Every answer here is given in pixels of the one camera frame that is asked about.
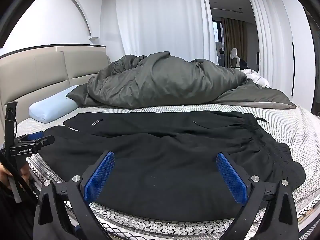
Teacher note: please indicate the grey duvet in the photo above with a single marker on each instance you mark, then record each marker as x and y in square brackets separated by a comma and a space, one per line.
[162, 80]

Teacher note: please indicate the white office chair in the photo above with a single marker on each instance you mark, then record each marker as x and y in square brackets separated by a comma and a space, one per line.
[233, 55]

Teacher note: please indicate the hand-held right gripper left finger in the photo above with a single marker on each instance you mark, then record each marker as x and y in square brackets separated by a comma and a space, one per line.
[100, 177]

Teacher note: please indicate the brown curtain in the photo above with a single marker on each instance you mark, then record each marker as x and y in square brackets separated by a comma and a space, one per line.
[235, 40]

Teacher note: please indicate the white wardrobe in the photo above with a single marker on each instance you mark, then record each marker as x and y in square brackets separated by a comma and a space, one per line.
[282, 55]

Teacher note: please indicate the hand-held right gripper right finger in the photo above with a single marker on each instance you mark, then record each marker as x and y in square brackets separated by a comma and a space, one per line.
[231, 177]

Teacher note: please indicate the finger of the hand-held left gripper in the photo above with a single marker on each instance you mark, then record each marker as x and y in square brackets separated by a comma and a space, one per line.
[45, 141]
[35, 135]

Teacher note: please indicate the black pants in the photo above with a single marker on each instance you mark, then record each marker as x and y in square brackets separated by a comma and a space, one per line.
[162, 160]

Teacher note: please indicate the light blue pillow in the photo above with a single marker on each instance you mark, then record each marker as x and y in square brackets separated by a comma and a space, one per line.
[50, 107]

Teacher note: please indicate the beige padded headboard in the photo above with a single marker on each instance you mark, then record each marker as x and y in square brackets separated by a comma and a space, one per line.
[37, 75]

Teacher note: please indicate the person's left hand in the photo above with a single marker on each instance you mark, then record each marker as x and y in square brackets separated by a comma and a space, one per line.
[25, 173]

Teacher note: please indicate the white bedding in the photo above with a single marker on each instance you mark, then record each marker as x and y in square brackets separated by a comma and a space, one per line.
[255, 78]

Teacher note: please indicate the white sheer curtain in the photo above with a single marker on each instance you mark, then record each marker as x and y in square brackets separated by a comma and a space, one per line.
[162, 17]

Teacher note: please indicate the honeycomb pattern mattress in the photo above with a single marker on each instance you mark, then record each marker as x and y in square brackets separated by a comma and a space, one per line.
[287, 125]

